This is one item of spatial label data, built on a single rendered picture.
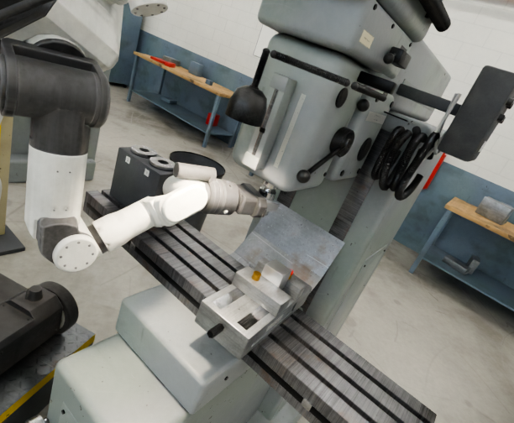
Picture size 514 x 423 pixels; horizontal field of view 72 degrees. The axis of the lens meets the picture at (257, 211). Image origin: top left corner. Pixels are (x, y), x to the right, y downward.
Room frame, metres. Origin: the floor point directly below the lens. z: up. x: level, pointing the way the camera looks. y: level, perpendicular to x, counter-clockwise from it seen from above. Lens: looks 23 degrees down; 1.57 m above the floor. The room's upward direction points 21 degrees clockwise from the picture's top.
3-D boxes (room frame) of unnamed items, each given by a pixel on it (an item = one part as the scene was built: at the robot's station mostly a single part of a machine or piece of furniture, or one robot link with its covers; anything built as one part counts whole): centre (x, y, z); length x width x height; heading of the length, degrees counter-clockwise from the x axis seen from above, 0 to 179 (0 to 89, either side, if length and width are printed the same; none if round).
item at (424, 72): (1.33, -0.25, 1.66); 0.80 x 0.23 x 0.20; 151
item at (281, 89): (0.80, 0.05, 1.45); 0.04 x 0.04 x 0.21; 61
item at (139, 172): (1.15, 0.40, 1.05); 0.22 x 0.12 x 0.20; 64
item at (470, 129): (1.00, -0.45, 1.62); 0.20 x 0.09 x 0.21; 151
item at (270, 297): (0.79, -0.09, 1.04); 0.15 x 0.06 x 0.04; 64
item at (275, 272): (0.84, -0.11, 1.06); 0.06 x 0.05 x 0.06; 64
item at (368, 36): (0.93, -0.03, 1.68); 0.34 x 0.24 x 0.10; 151
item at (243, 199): (0.84, 0.06, 1.23); 0.13 x 0.12 x 0.10; 40
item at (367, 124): (1.07, -0.10, 1.47); 0.24 x 0.19 x 0.26; 61
